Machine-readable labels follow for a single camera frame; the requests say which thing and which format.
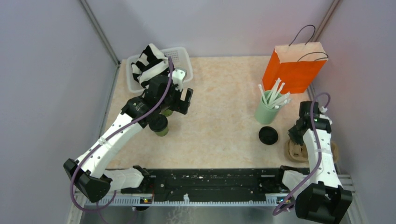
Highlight orange paper bag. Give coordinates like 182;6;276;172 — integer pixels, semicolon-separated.
262;24;329;94

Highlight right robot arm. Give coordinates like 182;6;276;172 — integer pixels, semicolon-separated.
274;101;353;224

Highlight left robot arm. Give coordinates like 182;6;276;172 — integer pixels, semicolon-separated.
64;75;193;203

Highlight cardboard cup carrier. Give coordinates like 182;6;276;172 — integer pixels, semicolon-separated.
284;139;339;163

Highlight white plastic basket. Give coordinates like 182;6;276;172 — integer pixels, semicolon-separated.
126;47;194;94

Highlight black lid on table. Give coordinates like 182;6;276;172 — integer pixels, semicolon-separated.
258;126;279;145

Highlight white wrapped straws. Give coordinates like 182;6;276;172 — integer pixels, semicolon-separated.
258;78;291;110

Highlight green straw holder cup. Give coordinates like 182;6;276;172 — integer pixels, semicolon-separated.
254;97;281;125

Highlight black white striped cloth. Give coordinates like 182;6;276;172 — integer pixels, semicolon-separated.
130;43;170;89

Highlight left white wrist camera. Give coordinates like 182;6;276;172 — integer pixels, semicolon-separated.
172;68;187;92

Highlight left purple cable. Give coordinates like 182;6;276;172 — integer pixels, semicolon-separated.
69;56;174;214

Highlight purple cable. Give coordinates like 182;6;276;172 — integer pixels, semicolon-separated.
69;56;174;214
272;92;332;217

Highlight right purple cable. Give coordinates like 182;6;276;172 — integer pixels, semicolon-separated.
272;92;332;217

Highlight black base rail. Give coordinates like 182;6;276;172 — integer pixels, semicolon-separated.
121;166;309;204

